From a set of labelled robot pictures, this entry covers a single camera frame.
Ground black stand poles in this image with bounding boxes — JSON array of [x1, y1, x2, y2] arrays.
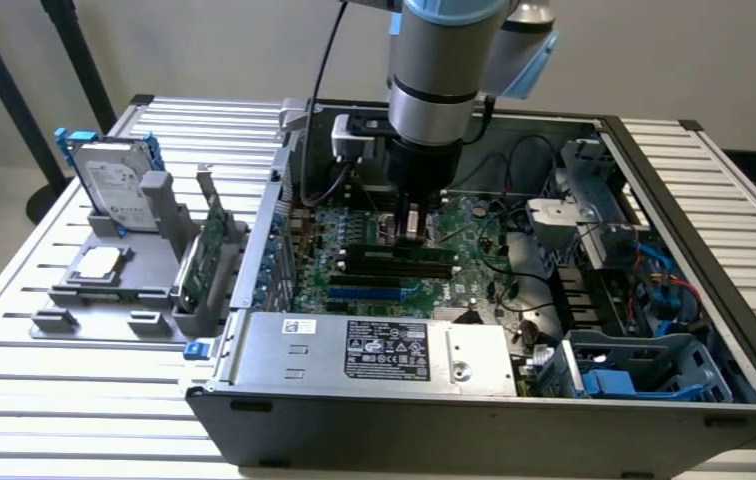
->
[[0, 0, 119, 224]]

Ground blue expansion slot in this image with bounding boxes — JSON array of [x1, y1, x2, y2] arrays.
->
[[325, 285, 401, 304]]

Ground blue wire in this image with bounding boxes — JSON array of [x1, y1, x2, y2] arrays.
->
[[628, 241, 680, 337]]

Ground silver CPU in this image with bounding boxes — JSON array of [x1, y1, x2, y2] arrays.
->
[[74, 246, 127, 281]]

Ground black and red wire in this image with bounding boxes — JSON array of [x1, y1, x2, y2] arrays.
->
[[457, 136, 560, 197]]

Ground black RAM slot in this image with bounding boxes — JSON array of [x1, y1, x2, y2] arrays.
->
[[329, 268, 456, 283], [339, 258, 456, 274]]

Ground CPU socket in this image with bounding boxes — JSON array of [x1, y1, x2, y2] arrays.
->
[[372, 211, 447, 247]]

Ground blue disk caddy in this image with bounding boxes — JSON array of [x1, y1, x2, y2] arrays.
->
[[52, 126, 165, 237]]

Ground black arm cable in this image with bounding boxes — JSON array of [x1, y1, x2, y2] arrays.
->
[[297, 0, 353, 208]]

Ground grey metal disk bay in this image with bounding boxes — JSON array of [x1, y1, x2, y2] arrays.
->
[[524, 138, 654, 274]]

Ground silver power supply unit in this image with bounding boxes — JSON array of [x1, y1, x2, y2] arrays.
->
[[228, 311, 520, 399]]

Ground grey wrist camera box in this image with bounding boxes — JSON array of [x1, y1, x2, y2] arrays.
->
[[328, 113, 393, 162]]

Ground green motherboard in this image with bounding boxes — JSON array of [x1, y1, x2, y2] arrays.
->
[[253, 185, 520, 322]]

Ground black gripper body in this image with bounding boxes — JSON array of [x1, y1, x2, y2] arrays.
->
[[385, 136, 464, 198]]

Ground silver hard disk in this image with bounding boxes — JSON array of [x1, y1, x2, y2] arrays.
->
[[73, 141, 161, 234]]

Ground black open PC case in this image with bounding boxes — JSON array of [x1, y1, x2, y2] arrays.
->
[[183, 98, 756, 470]]

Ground green graphics card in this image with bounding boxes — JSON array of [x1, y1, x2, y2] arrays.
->
[[172, 163, 233, 314]]

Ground blue plastic drive cage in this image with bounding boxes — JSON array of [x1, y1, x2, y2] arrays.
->
[[559, 328, 734, 401]]

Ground silver chipset heat sink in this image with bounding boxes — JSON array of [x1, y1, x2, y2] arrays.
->
[[428, 306, 487, 327]]

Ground grey parts rack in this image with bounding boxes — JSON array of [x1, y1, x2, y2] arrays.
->
[[26, 171, 249, 344]]

